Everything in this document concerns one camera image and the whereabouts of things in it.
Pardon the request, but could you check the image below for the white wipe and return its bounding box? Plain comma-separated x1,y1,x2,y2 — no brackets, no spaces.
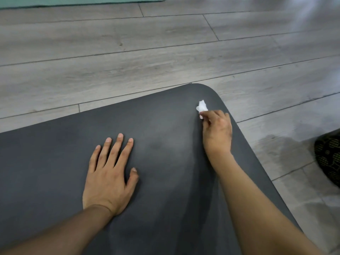
196,99,209,120

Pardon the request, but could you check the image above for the teal floor mat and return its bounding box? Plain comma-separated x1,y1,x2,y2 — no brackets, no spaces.
0,0,167,10

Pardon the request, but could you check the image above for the black patterned trash bin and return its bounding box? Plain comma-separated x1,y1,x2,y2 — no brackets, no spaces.
314,129,340,188

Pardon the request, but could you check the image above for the dark grey yoga mat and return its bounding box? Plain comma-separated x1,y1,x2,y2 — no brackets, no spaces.
0,83,303,255

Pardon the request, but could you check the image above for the person's left forearm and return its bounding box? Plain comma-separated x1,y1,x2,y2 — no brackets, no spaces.
0,204,115,255

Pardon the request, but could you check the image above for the person's left hand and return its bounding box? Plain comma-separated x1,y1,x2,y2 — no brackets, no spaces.
82,133,140,217

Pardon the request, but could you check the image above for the person's right hand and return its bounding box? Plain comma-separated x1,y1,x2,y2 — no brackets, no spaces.
199,109,233,158

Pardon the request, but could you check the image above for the person's right forearm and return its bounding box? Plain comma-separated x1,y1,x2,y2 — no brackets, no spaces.
210,151,324,255

